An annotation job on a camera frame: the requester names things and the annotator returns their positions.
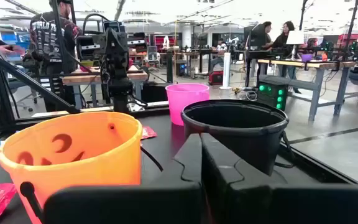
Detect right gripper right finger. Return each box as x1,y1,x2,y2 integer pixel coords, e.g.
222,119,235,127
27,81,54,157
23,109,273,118
200,133,358,224

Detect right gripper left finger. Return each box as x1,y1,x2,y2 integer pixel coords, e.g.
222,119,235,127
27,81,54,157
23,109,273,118
42,133,203,224

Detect wooden workbench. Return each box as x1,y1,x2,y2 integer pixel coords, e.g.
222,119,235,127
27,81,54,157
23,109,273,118
61,65,149,109

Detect black plastic bucket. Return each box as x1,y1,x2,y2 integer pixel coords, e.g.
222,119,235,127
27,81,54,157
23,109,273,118
180,99,295,177

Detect person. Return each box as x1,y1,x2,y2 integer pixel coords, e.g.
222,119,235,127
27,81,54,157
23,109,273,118
29,0,83,111
271,21,303,94
259,21,273,50
210,39,229,71

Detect orange pumpkin bucket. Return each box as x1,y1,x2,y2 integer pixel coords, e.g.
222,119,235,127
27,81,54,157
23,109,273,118
0,111,164,224

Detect pink plastic bucket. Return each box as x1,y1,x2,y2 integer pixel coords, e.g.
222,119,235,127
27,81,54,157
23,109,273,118
165,83,210,126

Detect red box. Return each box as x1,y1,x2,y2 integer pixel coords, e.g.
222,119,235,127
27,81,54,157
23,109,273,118
208,70,224,86

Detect person's hand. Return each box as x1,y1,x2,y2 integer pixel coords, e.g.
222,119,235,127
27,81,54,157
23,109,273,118
0,44,27,57

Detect black box green lights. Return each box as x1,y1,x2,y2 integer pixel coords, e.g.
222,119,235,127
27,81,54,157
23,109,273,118
257,81,289,111

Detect black monitor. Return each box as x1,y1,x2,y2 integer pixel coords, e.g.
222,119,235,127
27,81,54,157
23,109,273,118
243,24,267,50

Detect wooden table grey legs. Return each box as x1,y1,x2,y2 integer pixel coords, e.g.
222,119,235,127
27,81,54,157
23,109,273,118
257,58,357,122

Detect white sheet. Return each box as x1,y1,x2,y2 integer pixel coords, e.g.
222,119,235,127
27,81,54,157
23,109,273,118
286,30,305,45

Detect black frame strut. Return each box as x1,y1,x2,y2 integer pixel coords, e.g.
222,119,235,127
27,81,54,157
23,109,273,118
0,55,81,114

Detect white pedestal post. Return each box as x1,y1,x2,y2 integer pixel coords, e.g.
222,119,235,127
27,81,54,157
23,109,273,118
219,52,232,90

